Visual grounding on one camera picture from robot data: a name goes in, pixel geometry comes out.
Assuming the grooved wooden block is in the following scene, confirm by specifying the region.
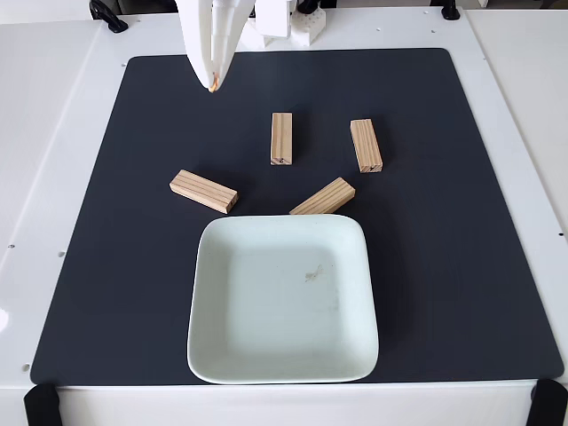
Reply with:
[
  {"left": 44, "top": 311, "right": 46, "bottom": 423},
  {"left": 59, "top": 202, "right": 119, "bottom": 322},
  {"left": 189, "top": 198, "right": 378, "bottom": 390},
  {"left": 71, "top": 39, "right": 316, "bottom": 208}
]
[
  {"left": 350, "top": 118, "right": 383, "bottom": 174},
  {"left": 169, "top": 169, "right": 240, "bottom": 216},
  {"left": 270, "top": 112, "right": 294, "bottom": 167},
  {"left": 288, "top": 177, "right": 356, "bottom": 216}
]

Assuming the black rubber mat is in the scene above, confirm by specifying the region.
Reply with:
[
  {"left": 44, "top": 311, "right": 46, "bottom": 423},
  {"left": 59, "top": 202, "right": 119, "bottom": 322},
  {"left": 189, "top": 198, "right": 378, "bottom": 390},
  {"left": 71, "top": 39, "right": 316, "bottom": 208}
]
[{"left": 29, "top": 47, "right": 564, "bottom": 386}]

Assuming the pale green square plate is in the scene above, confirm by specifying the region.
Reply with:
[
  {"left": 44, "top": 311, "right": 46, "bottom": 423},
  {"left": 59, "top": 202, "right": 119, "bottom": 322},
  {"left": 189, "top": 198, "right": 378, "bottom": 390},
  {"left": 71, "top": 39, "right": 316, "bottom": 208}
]
[{"left": 185, "top": 214, "right": 381, "bottom": 385}]

